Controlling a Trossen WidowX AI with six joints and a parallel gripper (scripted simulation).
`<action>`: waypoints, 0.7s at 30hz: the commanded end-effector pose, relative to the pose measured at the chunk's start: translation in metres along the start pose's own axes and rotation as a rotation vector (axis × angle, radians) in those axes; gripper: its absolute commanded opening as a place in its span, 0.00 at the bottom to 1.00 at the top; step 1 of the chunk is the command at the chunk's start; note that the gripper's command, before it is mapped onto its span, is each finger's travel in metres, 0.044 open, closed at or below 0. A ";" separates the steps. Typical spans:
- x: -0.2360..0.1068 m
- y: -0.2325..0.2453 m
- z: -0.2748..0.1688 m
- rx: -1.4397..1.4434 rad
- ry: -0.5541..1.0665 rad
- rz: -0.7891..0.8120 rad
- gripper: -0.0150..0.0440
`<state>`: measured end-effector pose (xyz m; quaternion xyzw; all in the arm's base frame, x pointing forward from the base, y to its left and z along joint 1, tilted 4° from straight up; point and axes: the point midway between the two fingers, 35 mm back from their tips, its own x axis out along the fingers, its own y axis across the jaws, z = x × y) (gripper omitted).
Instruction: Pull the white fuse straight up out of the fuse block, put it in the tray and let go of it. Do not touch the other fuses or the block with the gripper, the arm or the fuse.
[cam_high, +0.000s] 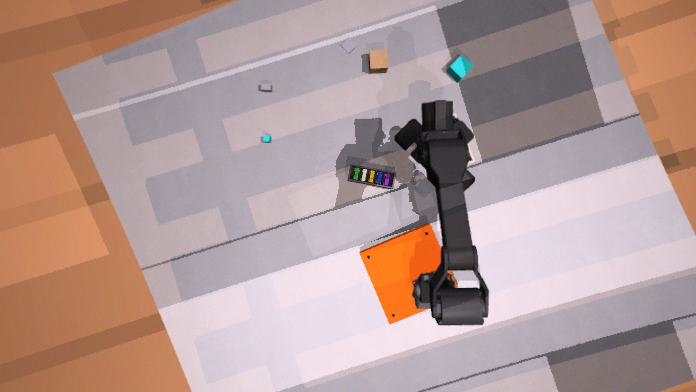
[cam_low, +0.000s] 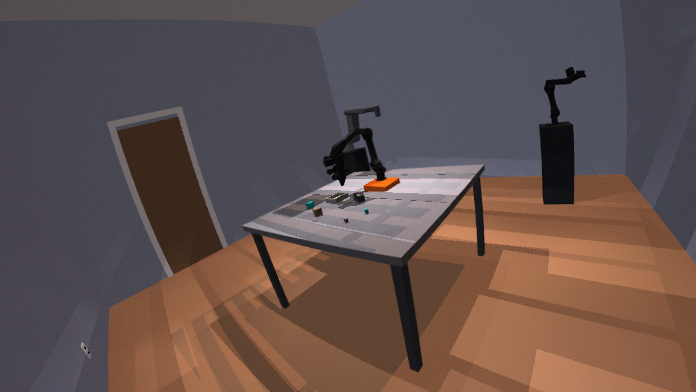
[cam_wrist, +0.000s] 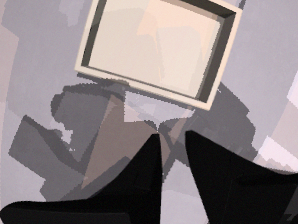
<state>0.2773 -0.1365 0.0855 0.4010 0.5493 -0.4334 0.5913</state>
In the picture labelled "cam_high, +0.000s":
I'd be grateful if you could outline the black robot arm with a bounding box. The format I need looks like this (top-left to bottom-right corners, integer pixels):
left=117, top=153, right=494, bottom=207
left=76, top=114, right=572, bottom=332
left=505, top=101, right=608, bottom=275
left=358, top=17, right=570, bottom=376
left=411, top=100, right=489, bottom=326

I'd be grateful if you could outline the small cyan block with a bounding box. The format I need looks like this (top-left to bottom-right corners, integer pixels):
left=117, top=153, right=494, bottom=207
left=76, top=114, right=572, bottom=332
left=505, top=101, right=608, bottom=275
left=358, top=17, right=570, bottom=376
left=446, top=54, right=474, bottom=83

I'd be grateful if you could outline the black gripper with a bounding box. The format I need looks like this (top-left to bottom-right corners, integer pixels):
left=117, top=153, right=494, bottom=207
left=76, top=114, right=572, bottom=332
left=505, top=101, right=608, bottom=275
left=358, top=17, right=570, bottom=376
left=395, top=119, right=475, bottom=192

